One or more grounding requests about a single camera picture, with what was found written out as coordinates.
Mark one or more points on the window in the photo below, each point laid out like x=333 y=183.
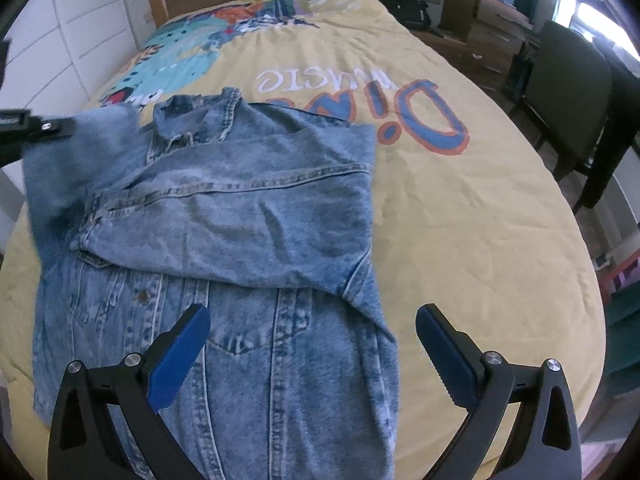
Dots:
x=590 y=5

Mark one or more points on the yellow printed bed sheet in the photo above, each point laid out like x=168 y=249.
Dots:
x=475 y=235

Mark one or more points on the brown cardboard box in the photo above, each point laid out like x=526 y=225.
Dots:
x=459 y=10

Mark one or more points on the blue denim jacket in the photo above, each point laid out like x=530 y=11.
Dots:
x=240 y=220

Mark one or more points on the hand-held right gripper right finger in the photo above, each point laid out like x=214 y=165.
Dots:
x=445 y=350

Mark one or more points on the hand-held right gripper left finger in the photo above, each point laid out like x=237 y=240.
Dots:
x=180 y=355

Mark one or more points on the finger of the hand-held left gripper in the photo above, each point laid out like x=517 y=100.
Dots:
x=50 y=129

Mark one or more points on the dark green chair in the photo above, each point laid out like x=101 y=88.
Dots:
x=565 y=95

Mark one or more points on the white wardrobe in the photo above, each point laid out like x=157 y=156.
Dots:
x=65 y=35

